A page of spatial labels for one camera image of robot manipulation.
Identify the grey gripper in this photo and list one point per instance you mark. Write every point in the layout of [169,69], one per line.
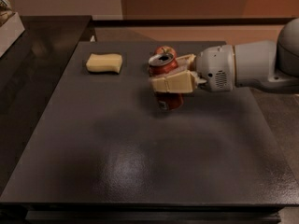
[215,67]

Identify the red coke can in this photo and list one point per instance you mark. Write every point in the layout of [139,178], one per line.
[160,67]

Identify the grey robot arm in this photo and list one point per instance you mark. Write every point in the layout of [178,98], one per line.
[264,65]

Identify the red apple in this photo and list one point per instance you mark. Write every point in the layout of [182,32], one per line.
[165,49]

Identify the yellow sponge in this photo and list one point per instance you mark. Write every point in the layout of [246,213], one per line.
[99,63]

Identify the dark side counter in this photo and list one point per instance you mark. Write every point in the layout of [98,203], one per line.
[29,73]

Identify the white box at left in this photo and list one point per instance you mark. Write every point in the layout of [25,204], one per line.
[11,26]

